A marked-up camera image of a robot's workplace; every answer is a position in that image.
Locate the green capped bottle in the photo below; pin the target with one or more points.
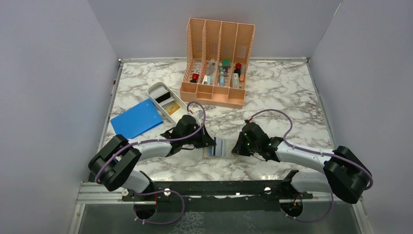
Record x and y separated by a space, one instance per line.
225 64

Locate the black card in tray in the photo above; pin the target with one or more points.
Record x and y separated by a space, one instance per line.
163 97

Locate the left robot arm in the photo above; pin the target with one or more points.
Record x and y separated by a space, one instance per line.
113 166

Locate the orange marker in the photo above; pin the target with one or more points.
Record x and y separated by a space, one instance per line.
242 74

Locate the blue notebook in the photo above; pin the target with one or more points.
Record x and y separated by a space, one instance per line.
137 120

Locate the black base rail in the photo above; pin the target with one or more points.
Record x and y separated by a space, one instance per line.
215 196

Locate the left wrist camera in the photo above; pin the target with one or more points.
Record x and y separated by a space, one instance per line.
200 115

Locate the red capped item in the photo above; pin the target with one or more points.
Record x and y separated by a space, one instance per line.
194 78

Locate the red black bottle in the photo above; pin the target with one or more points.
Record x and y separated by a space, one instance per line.
238 68

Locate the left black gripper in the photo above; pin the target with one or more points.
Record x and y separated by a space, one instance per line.
206 140

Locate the beige card holder wallet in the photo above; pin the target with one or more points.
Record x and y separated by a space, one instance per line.
228 146

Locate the white oblong tray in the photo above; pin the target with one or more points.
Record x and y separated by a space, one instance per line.
167 102

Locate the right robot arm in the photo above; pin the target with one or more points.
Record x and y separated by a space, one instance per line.
336 171

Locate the peach desk organizer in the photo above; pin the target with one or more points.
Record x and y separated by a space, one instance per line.
209 42

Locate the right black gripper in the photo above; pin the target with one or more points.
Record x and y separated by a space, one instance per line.
239 148

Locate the gold card in tray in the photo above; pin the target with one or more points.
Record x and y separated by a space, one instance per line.
172 107

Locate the white card in tray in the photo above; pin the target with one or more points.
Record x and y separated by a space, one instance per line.
159 91

